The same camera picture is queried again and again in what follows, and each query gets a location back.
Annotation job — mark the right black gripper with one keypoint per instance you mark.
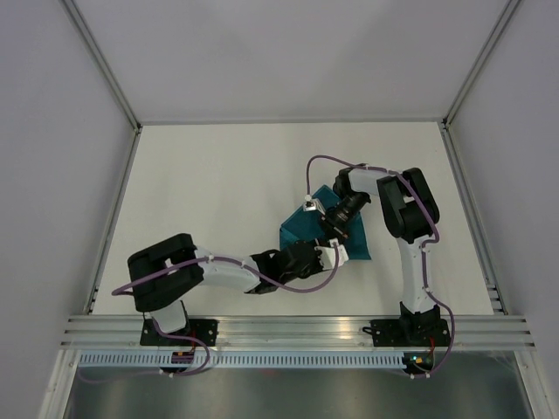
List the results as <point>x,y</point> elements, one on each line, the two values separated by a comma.
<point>334,227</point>

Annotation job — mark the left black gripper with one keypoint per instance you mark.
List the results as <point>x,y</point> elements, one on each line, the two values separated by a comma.
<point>318,266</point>

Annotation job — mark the teal cloth napkin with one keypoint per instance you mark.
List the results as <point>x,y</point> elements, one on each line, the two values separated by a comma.
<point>302,225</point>

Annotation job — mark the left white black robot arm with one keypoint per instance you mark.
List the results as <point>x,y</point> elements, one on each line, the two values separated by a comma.
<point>163,273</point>

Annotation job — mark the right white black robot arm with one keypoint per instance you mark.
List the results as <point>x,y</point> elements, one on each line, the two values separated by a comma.
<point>410,215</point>

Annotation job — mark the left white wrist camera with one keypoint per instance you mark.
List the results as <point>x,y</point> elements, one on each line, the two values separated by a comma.
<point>332,255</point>

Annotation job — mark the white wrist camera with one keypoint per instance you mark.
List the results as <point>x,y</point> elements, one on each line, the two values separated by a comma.
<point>332,255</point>
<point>313,204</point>

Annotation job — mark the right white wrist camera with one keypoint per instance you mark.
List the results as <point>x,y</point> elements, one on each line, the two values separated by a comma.
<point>313,204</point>

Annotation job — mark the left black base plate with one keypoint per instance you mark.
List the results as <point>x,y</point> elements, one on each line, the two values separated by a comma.
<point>196,332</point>

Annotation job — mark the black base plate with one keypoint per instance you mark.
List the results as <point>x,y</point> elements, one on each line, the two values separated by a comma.
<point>396,333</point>
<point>196,332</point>

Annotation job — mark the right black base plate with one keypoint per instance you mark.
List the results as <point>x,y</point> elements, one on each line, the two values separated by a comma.
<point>396,333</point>

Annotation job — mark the aluminium mounting rail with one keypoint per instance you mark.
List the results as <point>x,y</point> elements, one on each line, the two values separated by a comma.
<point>472,333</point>

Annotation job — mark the white slotted cable duct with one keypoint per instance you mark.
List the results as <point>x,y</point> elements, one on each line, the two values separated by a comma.
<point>242,359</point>

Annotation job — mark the right aluminium frame post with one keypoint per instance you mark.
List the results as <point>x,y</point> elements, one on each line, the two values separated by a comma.
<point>489,46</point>

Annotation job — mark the aluminium frame post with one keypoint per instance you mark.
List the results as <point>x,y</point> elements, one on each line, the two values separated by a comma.
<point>88,39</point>
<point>489,46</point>

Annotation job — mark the left aluminium frame post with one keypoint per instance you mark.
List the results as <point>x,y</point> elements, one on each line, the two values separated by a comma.
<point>88,39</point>

